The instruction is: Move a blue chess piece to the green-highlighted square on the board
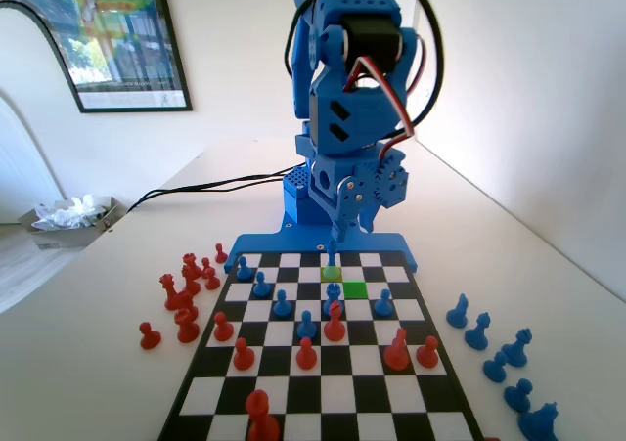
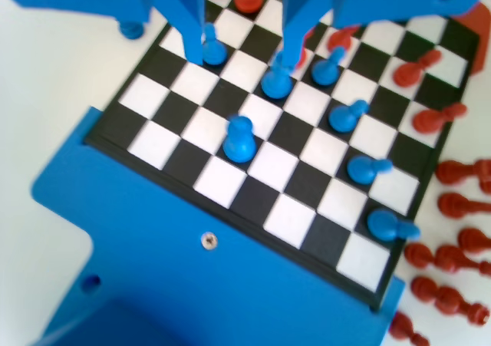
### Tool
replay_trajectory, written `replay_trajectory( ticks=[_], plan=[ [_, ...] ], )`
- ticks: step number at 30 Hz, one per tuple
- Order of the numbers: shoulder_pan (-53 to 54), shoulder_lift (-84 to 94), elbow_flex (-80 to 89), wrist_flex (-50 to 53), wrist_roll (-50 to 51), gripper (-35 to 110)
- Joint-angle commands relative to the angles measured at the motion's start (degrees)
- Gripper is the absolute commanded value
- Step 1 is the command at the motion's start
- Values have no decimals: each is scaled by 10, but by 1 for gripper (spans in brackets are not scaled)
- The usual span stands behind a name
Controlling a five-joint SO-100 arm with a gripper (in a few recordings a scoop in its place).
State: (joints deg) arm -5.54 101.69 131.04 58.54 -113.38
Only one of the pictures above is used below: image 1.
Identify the blue geared gripper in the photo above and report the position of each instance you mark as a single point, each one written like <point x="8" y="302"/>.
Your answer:
<point x="327" y="179"/>

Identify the blue chess king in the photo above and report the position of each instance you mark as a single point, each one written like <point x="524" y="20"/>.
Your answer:
<point x="332" y="262"/>

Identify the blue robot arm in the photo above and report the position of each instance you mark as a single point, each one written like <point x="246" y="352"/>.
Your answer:
<point x="376" y="113"/>

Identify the blue chess pawn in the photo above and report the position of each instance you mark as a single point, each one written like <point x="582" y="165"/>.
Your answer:
<point x="306" y="327"/>
<point x="384" y="307"/>
<point x="261" y="288"/>
<point x="495" y="368"/>
<point x="243" y="270"/>
<point x="281" y="308"/>
<point x="517" y="396"/>

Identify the blue chess knight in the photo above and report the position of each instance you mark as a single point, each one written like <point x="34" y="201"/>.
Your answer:
<point x="458" y="314"/>

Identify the blue chess bishop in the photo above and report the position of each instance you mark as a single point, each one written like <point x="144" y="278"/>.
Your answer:
<point x="478" y="334"/>

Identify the red chess rook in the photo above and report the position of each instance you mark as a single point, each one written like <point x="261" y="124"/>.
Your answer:
<point x="187" y="328"/>
<point x="190" y="259"/>

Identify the red chess queen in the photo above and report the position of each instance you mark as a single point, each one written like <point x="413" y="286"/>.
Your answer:
<point x="169" y="294"/>

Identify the blue chess queen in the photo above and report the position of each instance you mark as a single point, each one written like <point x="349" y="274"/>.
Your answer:
<point x="517" y="350"/>

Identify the black and white chessboard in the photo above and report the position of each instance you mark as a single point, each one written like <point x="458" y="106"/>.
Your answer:
<point x="362" y="363"/>

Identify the crumpled white packing paper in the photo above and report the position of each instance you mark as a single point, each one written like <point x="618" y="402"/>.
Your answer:
<point x="63" y="213"/>

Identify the grey cardboard box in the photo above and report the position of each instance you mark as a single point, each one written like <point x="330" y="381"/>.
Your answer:
<point x="63" y="238"/>

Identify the black framed map poster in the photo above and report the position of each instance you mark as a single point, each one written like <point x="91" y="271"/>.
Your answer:
<point x="122" y="35"/>

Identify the white arched furniture panel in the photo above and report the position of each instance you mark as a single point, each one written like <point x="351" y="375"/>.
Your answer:
<point x="19" y="59"/>

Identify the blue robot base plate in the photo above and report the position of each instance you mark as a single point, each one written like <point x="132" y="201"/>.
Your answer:
<point x="274" y="240"/>

